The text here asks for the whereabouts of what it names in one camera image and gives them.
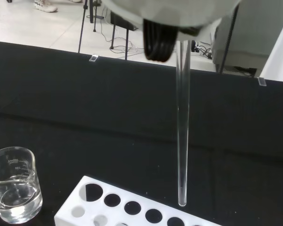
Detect thin black tripod pole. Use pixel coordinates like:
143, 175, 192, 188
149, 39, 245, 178
77, 0, 89, 54

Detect pale board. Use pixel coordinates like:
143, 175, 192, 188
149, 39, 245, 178
261, 14, 283, 83

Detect person's white shoe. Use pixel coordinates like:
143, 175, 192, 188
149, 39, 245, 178
33, 0, 58, 13

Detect black stand with legs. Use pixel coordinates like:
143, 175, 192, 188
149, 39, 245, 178
109, 9, 142, 61

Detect black bench cloth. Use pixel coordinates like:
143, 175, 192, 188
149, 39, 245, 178
0, 40, 283, 226

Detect clear glass beaker with water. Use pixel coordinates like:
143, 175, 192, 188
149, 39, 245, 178
0, 146, 43, 224

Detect grey cabinet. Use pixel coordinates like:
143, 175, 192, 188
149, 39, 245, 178
212, 0, 283, 73

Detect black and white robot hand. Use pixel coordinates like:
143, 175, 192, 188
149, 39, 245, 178
101, 0, 241, 63

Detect white test tube rack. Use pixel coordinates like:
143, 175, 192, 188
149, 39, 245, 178
53, 175, 224, 226

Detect white power strip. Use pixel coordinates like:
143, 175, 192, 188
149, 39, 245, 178
191, 41, 213, 59

